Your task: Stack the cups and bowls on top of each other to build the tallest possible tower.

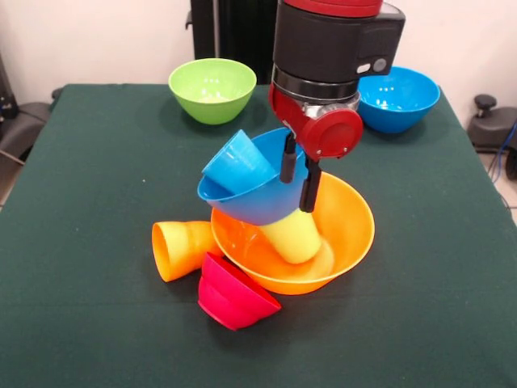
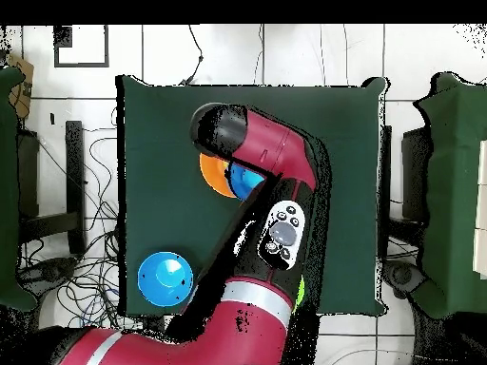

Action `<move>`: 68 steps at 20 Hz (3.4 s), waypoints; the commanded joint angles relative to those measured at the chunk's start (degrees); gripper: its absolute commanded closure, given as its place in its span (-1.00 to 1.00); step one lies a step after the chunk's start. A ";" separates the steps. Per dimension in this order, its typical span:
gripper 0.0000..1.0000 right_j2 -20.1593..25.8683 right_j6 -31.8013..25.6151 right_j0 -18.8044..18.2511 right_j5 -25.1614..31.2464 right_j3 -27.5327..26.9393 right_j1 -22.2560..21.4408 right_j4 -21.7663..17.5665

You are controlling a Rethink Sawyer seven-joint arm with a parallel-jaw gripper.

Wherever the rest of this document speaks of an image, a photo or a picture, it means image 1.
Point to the green plastic cup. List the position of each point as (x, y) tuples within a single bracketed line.
[(295, 238)]

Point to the orange plastic cup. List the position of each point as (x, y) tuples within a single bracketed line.
[(177, 250)]

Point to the blue plastic bowl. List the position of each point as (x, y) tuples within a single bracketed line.
[(262, 202), (400, 105)]

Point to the large green bowl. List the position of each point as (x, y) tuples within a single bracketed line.
[(212, 93)]

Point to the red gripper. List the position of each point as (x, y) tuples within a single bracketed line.
[(323, 129)]

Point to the dark grey stand foot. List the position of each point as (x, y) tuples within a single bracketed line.
[(488, 129), (22, 121)]

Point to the small pink-red bowl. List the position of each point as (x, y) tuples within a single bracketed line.
[(230, 299)]

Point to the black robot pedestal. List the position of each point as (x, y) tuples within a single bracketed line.
[(234, 40)]

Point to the blue plastic cup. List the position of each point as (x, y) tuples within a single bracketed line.
[(238, 161)]

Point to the large yellow-orange bowl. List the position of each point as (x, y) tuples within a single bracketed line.
[(347, 226)]

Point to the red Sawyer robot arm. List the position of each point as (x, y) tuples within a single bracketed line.
[(335, 44)]

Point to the dark green tablecloth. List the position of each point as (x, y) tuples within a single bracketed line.
[(121, 323)]

